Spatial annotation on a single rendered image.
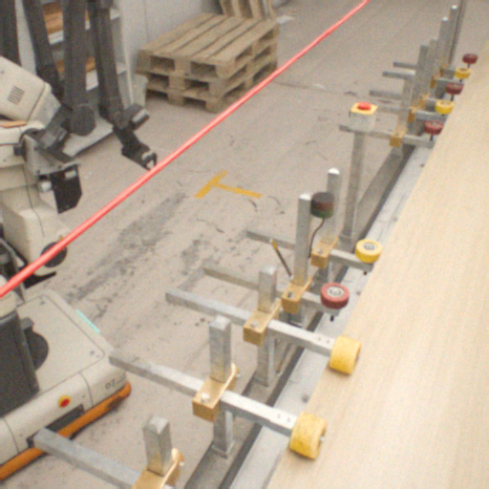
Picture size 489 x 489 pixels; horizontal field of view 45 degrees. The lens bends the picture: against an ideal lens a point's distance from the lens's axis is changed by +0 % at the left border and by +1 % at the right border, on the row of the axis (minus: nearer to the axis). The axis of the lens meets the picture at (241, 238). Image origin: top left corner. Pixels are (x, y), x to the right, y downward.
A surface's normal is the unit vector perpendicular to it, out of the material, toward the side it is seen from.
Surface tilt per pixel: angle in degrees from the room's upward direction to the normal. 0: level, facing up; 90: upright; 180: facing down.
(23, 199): 90
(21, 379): 90
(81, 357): 0
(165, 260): 0
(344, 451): 0
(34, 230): 90
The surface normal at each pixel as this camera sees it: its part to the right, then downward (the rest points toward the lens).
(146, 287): 0.00, -0.82
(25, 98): 0.68, 0.42
